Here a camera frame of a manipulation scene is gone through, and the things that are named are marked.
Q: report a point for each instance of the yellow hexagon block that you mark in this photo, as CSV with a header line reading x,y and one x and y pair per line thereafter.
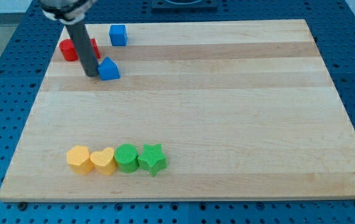
x,y
78,159

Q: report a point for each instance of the green cylinder block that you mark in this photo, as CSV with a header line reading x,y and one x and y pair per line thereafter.
x,y
126,156

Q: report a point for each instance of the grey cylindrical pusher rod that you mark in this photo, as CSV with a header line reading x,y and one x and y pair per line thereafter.
x,y
83,47

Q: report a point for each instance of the blue pentagon block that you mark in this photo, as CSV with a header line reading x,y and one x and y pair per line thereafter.
x,y
108,70

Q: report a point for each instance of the red cylinder block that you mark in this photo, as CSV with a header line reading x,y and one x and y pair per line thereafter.
x,y
68,50

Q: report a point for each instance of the red block behind rod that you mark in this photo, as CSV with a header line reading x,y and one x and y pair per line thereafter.
x,y
95,48

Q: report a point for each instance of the blue cube block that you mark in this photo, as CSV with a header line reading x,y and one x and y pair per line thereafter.
x,y
118,35

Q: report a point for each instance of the wooden board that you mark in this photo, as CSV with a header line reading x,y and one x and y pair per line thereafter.
x,y
244,110

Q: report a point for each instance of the green star block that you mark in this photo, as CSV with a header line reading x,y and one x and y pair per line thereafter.
x,y
152,159

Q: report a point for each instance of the yellow heart block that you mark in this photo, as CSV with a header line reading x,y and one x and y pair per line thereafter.
x,y
104,161

